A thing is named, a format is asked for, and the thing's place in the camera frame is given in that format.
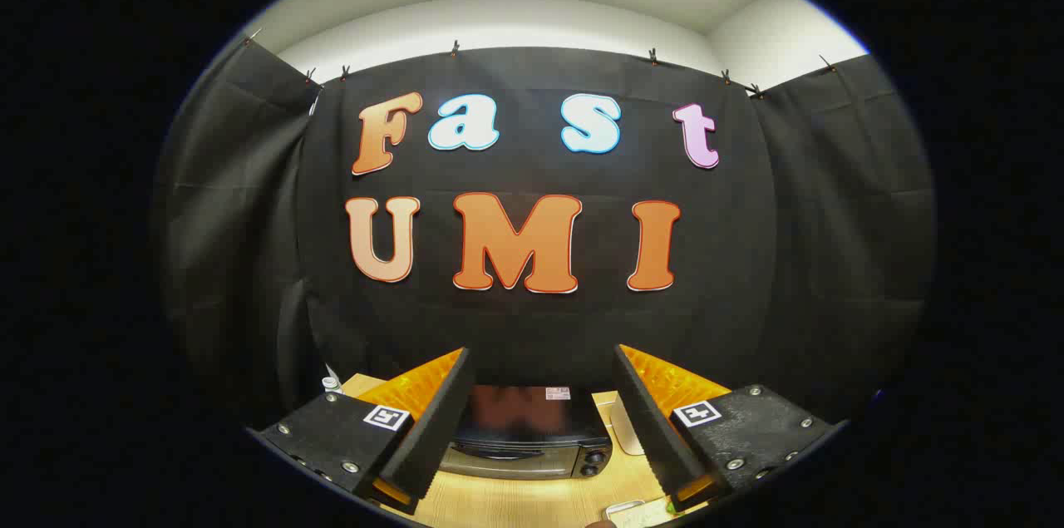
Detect black toaster oven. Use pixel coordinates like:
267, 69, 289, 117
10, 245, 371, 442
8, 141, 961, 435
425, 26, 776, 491
439, 384, 614, 481

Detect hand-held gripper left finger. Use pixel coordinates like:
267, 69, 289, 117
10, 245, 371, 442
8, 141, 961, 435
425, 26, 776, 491
254, 348, 476, 516

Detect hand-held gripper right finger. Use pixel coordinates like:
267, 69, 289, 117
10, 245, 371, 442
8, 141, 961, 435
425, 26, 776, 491
613, 343, 836, 514

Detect black backdrop cloth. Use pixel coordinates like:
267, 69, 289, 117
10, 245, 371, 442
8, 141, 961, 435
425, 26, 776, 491
154, 37, 938, 437

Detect lettuce sandwich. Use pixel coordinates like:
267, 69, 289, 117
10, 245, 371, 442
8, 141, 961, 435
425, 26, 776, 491
622, 505, 676, 528

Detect white toaster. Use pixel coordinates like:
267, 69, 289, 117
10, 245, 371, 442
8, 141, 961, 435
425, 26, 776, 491
609, 401, 647, 456

